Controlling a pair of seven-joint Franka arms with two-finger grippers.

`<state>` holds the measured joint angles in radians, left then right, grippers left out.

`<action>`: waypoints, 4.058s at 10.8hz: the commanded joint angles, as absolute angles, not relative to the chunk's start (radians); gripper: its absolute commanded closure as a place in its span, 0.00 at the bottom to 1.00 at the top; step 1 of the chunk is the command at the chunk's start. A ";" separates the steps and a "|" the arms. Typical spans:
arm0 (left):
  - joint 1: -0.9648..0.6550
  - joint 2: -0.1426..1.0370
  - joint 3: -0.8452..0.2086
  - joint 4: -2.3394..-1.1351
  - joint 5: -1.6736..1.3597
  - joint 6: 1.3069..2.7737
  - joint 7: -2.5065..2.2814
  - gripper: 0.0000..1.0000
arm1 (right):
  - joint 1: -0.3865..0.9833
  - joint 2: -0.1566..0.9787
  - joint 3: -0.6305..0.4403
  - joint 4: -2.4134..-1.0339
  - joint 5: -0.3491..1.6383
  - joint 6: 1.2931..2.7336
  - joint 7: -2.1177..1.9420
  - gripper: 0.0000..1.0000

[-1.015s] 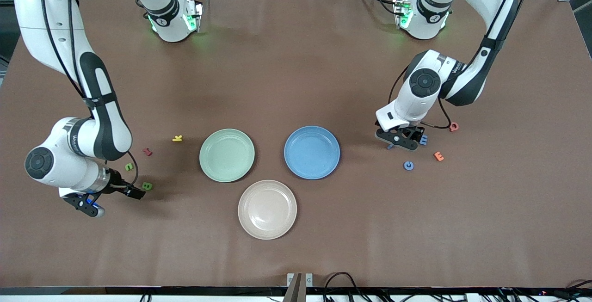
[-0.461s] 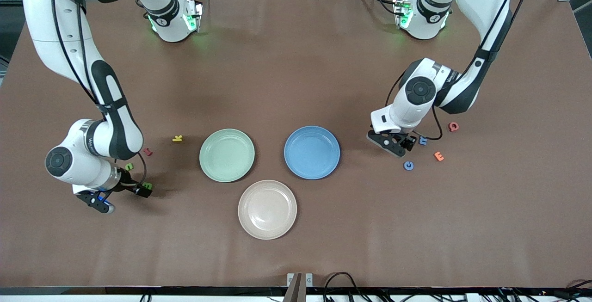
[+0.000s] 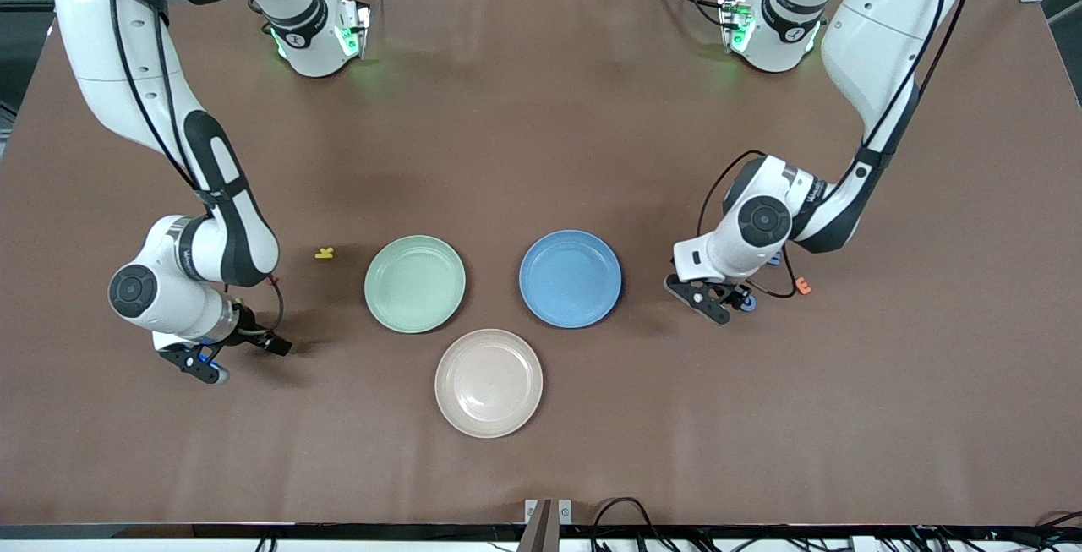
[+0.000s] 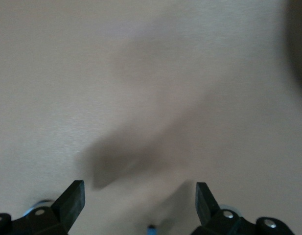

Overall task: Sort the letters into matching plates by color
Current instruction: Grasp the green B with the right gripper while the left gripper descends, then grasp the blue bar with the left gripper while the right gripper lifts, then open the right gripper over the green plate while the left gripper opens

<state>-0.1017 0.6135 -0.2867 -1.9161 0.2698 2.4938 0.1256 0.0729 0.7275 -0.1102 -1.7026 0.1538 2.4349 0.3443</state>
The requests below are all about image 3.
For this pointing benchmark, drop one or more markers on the black table edge rail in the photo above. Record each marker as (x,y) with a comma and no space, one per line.
(254,531)

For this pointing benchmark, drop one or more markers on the brown upright post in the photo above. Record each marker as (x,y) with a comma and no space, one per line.
(541,531)

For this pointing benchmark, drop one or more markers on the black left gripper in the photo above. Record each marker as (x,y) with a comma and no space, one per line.
(734,298)

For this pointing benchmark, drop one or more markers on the small metal bracket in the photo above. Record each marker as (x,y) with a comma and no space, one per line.
(565,511)

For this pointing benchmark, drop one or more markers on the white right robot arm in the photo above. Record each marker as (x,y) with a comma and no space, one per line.
(110,45)

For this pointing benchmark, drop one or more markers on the orange foam letter E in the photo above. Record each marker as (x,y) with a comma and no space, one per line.
(802,286)

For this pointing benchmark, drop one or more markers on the yellow foam letter K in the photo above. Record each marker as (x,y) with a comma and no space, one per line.
(325,254)

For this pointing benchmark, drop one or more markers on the blue foam letter C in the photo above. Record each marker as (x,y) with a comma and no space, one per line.
(750,305)

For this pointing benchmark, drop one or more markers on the green plate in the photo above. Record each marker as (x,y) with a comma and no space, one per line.
(414,286)

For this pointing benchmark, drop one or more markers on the blue plate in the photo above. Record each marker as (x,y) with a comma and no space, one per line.
(571,281)

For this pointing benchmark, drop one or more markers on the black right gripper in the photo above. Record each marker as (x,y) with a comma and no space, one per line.
(248,330)

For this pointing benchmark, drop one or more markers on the beige plate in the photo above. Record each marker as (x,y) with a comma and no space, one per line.
(489,383)

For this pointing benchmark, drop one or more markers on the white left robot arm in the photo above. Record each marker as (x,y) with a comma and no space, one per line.
(879,19)

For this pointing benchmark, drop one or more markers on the brown table cover mat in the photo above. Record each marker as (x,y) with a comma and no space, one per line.
(541,155)

